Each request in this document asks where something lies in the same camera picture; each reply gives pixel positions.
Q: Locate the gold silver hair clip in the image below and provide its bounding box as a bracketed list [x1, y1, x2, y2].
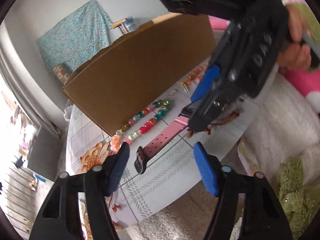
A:
[168, 81, 189, 97]

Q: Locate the colourful bead necklace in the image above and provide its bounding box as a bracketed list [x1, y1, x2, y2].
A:
[115, 99, 171, 142]

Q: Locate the pink black watch strap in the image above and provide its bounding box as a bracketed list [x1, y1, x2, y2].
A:
[133, 100, 203, 175]

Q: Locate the person's right hand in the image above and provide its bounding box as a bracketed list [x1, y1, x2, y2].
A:
[277, 4, 311, 71]

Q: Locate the green plush toy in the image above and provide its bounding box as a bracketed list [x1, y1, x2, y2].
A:
[278, 158, 319, 239]

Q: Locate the dark grey cabinet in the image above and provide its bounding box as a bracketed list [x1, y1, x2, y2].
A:
[27, 127, 63, 181]

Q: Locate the white fluffy blanket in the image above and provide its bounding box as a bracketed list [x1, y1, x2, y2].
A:
[238, 75, 319, 187]

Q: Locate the floral plastic tablecloth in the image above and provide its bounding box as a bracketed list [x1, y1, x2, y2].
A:
[65, 57, 261, 240]

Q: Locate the brown cardboard box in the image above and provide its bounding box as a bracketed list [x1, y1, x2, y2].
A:
[63, 13, 215, 135]

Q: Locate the white plastic bag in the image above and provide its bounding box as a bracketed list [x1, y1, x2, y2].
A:
[63, 104, 73, 122]

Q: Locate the wooden chair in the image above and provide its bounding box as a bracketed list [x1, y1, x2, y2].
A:
[111, 17, 137, 35]

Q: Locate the teal floral cloth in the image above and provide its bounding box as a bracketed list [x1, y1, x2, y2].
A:
[36, 0, 111, 73]

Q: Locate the patterned gift box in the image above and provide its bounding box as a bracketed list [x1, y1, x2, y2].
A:
[53, 64, 72, 85]

